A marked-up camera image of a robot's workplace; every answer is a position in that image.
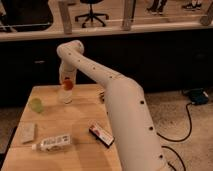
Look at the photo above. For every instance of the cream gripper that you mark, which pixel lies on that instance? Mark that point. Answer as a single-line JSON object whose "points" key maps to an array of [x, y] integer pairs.
{"points": [[67, 74]]}

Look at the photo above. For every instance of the red orange apple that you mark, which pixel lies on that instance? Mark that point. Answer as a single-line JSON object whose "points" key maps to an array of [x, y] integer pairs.
{"points": [[67, 84]]}

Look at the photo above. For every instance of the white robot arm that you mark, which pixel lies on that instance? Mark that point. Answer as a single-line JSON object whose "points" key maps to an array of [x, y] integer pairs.
{"points": [[137, 143]]}

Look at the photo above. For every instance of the green plastic cup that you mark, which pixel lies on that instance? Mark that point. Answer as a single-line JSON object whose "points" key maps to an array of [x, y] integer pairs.
{"points": [[35, 105]]}

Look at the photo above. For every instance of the striped chocolate bar pack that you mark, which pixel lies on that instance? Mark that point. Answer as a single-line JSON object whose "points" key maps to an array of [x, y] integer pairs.
{"points": [[101, 96]]}

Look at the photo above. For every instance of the black office chair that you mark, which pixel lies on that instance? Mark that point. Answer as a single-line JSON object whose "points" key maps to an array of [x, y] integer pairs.
{"points": [[91, 15]]}

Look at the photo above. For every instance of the wooden table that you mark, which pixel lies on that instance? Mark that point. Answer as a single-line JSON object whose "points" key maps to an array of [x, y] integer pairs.
{"points": [[85, 153]]}

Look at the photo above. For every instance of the grey sponge block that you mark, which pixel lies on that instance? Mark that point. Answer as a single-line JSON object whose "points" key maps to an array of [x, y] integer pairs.
{"points": [[27, 132]]}

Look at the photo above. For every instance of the clear plastic bottle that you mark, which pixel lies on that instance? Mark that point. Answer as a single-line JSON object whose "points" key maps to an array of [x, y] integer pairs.
{"points": [[53, 143]]}

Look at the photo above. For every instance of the black red snack box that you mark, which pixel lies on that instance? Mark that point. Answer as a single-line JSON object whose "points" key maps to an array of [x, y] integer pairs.
{"points": [[101, 134]]}

